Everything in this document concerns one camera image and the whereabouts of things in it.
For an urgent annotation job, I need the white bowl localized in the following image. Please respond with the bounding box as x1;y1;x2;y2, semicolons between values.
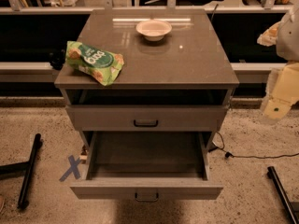
136;20;172;41

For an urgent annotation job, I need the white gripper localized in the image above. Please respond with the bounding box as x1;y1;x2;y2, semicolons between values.
260;62;299;125

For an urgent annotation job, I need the black object behind cabinet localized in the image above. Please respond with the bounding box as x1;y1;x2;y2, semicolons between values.
50;49;65;70

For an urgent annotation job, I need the black stand leg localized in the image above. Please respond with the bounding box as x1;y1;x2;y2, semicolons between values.
267;166;299;224
0;133;43;210

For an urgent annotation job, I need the right black stand leg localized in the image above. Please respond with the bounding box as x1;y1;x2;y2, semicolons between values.
267;166;299;224

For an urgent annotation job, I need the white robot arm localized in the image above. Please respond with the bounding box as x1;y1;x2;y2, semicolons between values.
257;5;299;121

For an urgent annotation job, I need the black cable on floor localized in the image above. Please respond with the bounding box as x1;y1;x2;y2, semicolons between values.
207;131;299;161

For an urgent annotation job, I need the grey drawer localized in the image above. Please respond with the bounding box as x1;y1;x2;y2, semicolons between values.
71;132;222;203
66;105;227;132

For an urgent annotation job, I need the left black stand leg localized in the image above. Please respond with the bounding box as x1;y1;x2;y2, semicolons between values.
0;133;43;210

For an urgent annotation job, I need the blue tape cross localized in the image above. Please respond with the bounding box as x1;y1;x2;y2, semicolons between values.
59;155;80;182

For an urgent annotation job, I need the grey drawer cabinet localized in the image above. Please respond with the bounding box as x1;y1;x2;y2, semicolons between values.
54;8;240;161

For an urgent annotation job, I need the green snack bag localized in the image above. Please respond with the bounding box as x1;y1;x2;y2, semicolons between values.
65;41;124;86

